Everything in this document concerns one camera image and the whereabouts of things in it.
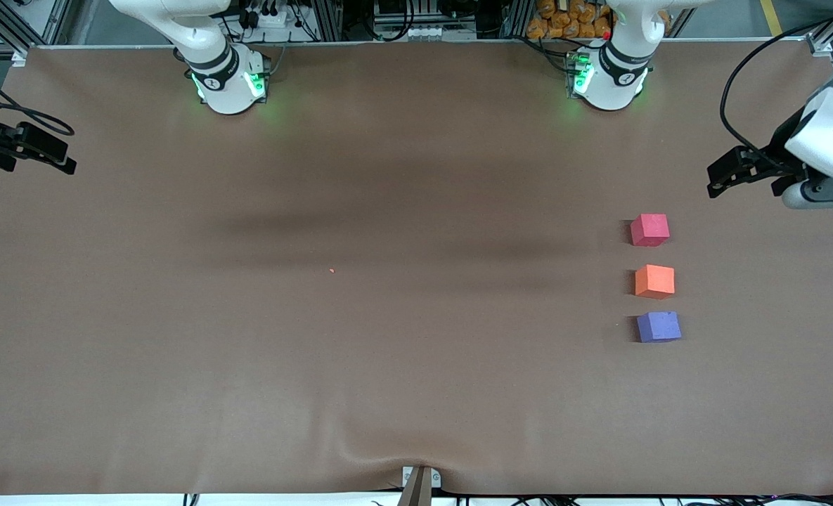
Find orange foam cube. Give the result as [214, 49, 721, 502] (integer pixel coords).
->
[634, 264, 676, 301]

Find red foam cube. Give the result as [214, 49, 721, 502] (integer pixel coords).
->
[630, 214, 671, 247]

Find purple foam cube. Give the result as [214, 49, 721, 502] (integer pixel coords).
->
[635, 311, 683, 344]

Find pile of orange bags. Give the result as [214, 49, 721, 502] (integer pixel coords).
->
[526, 0, 615, 40]

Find white power strip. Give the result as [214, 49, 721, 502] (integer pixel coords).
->
[243, 4, 292, 30]

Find large table mat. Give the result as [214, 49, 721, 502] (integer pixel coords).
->
[0, 41, 833, 497]

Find white connector block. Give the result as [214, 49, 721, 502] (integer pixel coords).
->
[401, 25, 477, 42]

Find metal table clamp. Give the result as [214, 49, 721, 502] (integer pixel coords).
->
[400, 465, 443, 506]

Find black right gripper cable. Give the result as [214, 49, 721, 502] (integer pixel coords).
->
[0, 62, 76, 138]

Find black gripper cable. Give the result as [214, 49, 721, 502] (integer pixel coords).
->
[0, 62, 76, 138]
[720, 17, 833, 154]

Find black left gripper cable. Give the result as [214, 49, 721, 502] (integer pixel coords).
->
[720, 17, 833, 154]

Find aluminium frame post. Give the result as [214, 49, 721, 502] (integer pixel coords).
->
[503, 0, 534, 40]
[314, 0, 344, 41]

